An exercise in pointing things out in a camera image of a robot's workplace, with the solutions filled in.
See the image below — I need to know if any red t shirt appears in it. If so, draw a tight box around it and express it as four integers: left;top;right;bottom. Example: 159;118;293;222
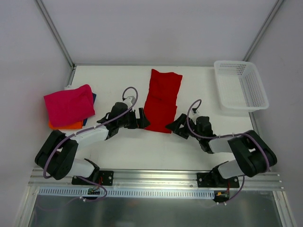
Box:
144;69;183;134

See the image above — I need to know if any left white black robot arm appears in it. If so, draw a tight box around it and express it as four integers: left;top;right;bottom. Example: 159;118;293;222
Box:
35;102;150;184

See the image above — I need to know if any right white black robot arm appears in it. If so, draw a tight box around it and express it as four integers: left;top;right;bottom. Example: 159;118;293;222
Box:
166;113;277;188

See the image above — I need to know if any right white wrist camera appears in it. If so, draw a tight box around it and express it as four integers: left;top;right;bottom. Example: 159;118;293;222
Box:
191;110;200;122

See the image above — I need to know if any white slotted cable duct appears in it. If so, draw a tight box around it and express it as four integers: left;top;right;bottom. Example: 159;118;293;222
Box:
38;187;215;200

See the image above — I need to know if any folded navy blue t shirt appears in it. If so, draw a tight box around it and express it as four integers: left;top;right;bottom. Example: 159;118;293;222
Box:
82;93;97;127

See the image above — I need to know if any white plastic basket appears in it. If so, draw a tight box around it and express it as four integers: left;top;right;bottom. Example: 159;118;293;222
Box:
214;61;269;115

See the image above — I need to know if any aluminium mounting rail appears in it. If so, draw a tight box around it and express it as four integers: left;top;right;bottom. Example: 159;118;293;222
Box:
28;167;285;191

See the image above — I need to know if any folded pink t shirt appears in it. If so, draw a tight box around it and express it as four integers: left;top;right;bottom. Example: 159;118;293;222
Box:
44;84;95;122

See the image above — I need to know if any right aluminium frame post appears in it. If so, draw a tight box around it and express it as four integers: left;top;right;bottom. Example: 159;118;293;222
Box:
242;0;285;61

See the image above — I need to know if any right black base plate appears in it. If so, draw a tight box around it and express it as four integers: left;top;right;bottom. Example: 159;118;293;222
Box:
196;172;240;188

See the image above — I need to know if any folded orange t shirt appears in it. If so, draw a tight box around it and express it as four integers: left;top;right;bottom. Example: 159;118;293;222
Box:
48;120;83;130

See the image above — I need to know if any left aluminium frame post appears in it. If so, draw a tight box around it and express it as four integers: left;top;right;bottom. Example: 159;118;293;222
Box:
34;0;75;70

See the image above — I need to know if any folded white t shirt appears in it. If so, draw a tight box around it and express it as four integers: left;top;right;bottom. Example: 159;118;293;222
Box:
64;85;73;90

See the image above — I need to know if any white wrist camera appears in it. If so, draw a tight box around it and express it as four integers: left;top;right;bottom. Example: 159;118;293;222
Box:
123;96;135;108
191;110;200;122

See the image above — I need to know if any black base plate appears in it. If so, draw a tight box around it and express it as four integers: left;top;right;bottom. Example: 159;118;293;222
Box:
196;172;240;188
71;170;114;186

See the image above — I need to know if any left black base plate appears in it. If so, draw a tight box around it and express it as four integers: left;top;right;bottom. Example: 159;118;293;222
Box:
71;170;114;186

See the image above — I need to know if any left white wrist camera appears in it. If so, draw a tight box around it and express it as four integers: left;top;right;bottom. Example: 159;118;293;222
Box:
123;96;135;108

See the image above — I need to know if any aluminium frame post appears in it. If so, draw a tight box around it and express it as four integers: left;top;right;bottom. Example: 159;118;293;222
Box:
242;0;285;61
34;0;75;70

